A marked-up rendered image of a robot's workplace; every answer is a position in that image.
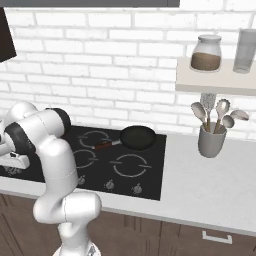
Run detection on brown cupboard door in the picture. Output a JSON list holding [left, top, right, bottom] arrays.
[[99, 211, 163, 256], [0, 193, 63, 256]]

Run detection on small grey spoon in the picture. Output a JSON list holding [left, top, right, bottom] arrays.
[[218, 114, 236, 134]]

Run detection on pale wall shelf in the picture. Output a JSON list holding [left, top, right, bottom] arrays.
[[175, 56, 256, 97]]

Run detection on notched grey wooden-handled spoon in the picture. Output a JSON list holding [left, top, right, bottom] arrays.
[[213, 98, 232, 135]]

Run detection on black stove hob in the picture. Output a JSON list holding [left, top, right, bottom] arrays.
[[0, 124, 168, 202]]

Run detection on large grey wooden-handled spoon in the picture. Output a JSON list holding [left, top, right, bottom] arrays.
[[190, 101, 210, 133]]

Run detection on black frying pan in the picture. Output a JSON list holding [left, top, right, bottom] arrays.
[[94, 125, 157, 152]]

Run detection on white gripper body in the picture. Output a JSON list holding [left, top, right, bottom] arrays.
[[0, 155, 31, 170]]

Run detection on glass jar with brown contents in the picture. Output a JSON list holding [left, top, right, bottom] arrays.
[[189, 34, 223, 73]]

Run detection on white drawer handle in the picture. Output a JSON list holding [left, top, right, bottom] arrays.
[[201, 230, 234, 245]]

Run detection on grey ladle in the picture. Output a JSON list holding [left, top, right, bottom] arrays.
[[229, 109, 251, 122]]

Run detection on dark range hood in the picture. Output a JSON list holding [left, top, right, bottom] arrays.
[[0, 6, 18, 64]]

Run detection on grey utensil pot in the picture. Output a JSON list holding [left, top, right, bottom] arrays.
[[197, 122, 229, 159]]

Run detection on slotted grey spatula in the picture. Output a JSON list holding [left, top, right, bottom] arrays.
[[200, 92, 218, 133]]

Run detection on grey wall cupboard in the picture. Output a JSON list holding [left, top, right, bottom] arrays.
[[0, 0, 181, 9]]

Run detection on brown drawer front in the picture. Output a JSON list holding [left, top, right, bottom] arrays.
[[179, 223, 256, 256]]

